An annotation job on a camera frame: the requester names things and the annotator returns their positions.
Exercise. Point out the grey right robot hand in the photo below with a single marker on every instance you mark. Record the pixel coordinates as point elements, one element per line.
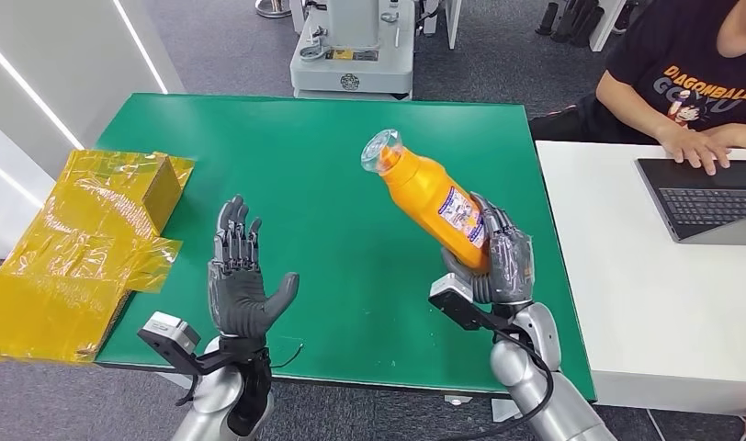
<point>512,268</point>

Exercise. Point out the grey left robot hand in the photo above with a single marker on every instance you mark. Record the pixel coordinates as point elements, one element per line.
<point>239,298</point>

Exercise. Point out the person's right hand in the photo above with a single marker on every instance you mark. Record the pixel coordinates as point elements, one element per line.
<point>692,149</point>

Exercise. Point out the orange detergent bottle clear cap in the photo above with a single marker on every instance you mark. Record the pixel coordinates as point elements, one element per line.
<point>421,188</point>

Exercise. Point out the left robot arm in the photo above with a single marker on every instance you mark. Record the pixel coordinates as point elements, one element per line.
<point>209,402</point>

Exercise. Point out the dark grey laptop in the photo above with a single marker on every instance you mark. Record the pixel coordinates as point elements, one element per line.
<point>701,201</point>

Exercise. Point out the person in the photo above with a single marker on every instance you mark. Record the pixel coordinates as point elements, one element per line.
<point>683,61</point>

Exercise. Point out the white side table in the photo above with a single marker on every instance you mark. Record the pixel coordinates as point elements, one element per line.
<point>622,292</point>

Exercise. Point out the yellow film covered flattened carton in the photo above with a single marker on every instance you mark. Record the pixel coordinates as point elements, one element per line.
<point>75,262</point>

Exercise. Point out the black equipment bundle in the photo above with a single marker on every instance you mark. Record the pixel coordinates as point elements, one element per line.
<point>577,21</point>

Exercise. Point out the grey white lifting stand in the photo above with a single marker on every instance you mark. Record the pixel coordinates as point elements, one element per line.
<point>348,73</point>

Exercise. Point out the silver round stand base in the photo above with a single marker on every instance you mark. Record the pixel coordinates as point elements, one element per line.
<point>272,8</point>

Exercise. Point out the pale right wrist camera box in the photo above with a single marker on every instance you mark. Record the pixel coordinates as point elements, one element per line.
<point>451,286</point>

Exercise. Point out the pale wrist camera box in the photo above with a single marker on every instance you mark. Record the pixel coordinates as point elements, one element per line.
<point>451,286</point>
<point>169,332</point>

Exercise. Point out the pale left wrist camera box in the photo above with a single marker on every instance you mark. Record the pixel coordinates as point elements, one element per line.
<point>169,332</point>

